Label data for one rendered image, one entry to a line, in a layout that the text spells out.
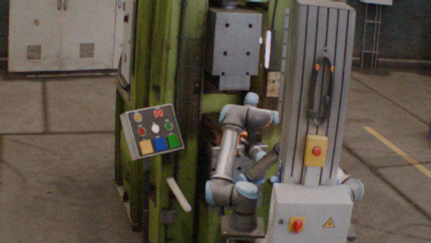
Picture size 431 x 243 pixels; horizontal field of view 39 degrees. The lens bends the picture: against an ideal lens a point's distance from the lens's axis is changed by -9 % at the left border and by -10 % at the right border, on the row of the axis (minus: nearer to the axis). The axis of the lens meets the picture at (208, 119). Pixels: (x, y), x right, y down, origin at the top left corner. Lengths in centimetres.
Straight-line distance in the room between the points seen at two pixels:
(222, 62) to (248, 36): 24
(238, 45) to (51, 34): 544
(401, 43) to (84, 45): 570
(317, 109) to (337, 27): 37
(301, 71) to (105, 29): 672
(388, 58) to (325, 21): 898
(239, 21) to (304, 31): 137
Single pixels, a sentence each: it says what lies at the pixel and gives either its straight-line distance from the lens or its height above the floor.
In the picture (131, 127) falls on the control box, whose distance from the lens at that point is 383.
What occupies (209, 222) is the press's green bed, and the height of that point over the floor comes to 38.
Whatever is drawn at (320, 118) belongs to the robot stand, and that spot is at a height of 154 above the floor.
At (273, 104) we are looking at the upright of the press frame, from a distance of 443.
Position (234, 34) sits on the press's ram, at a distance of 406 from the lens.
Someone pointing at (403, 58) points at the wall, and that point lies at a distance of 1188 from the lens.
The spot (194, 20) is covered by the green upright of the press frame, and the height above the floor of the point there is 169.
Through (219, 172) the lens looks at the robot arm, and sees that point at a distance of 335.
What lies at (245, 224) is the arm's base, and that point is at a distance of 333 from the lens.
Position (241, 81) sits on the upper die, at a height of 132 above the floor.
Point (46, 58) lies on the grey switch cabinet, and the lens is 931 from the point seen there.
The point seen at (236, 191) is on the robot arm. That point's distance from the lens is 329.
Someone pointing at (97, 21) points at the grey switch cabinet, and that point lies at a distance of 926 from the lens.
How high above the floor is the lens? 236
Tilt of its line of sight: 18 degrees down
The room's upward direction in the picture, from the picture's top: 4 degrees clockwise
